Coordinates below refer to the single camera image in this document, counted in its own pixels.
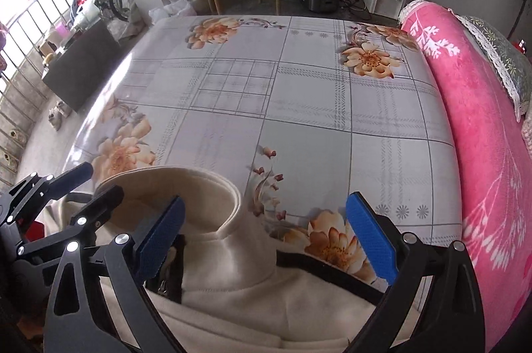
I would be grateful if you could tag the cream zip jacket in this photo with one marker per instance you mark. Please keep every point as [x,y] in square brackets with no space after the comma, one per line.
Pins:
[232,274]

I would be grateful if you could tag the pink fleece blanket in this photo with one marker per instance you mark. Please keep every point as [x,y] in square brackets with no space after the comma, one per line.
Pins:
[469,108]

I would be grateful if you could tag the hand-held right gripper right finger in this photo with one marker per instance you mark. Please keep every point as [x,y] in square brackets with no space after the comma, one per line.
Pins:
[372,241]

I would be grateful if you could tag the metal window railing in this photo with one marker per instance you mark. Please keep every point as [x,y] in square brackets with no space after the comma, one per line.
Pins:
[25,24]

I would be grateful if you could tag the white plastic bag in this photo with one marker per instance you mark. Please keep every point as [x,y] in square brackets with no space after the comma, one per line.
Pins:
[174,8]

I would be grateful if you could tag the dark low cabinet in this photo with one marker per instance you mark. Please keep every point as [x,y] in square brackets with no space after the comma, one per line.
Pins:
[79,62]

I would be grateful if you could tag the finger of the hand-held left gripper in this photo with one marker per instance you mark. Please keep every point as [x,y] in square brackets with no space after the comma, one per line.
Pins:
[95,207]
[62,182]

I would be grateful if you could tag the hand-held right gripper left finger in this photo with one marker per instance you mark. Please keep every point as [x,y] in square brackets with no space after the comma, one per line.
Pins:
[164,241]

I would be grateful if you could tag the pair of beige slippers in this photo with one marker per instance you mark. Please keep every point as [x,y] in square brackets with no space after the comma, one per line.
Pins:
[58,116]

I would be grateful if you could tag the grey floral lace-trimmed pillow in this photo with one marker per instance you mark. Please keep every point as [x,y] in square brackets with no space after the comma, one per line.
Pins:
[507,58]

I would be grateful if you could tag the floral checked bed sheet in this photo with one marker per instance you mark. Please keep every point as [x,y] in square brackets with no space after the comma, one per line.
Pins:
[291,108]

